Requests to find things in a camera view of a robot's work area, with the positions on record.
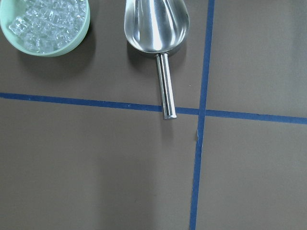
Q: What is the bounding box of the steel ice scoop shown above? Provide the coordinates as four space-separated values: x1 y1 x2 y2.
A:
124 0 189 119

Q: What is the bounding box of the green bowl of ice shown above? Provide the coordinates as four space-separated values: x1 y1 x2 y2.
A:
0 0 90 57

